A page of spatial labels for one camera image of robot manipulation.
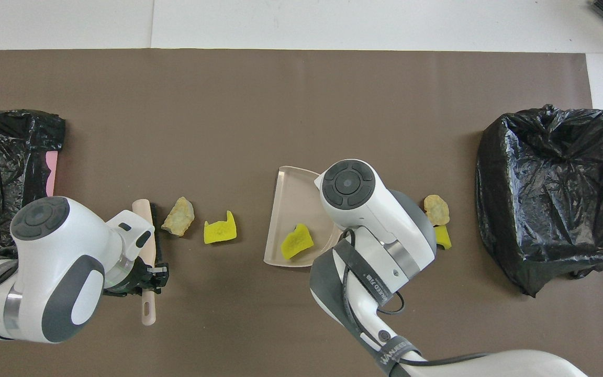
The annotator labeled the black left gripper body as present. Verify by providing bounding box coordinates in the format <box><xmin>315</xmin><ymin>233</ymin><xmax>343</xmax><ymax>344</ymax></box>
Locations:
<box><xmin>104</xmin><ymin>259</ymin><xmax>150</xmax><ymax>297</ymax></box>

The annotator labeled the beige brush with black bristles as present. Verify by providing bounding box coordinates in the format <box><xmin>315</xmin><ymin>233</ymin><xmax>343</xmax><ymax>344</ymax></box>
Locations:
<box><xmin>132</xmin><ymin>198</ymin><xmax>163</xmax><ymax>327</ymax></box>

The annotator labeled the beige crusty foam chunk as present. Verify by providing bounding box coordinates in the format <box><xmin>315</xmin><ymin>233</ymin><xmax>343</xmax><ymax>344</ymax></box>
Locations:
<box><xmin>161</xmin><ymin>196</ymin><xmax>196</xmax><ymax>237</ymax></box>

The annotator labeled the yellow sponge piece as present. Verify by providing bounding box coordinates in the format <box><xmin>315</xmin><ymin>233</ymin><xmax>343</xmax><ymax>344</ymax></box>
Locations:
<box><xmin>280</xmin><ymin>224</ymin><xmax>315</xmax><ymax>260</ymax></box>
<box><xmin>203</xmin><ymin>210</ymin><xmax>238</xmax><ymax>245</ymax></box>

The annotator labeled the beige plastic dustpan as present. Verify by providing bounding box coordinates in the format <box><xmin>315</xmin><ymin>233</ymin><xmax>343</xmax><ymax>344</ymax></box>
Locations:
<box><xmin>263</xmin><ymin>165</ymin><xmax>344</xmax><ymax>268</ymax></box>

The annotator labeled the pale beige foam piece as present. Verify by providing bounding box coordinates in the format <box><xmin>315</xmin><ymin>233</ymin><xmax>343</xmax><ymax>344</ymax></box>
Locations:
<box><xmin>423</xmin><ymin>194</ymin><xmax>450</xmax><ymax>228</ymax></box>

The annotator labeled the pink plastic bin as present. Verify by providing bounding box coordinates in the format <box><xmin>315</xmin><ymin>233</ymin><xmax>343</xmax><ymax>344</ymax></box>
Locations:
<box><xmin>44</xmin><ymin>150</ymin><xmax>62</xmax><ymax>198</ymax></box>

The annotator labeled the brown paper table mat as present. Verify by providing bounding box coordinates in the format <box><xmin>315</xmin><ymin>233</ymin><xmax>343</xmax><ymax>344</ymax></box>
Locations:
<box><xmin>0</xmin><ymin>49</ymin><xmax>603</xmax><ymax>377</ymax></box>

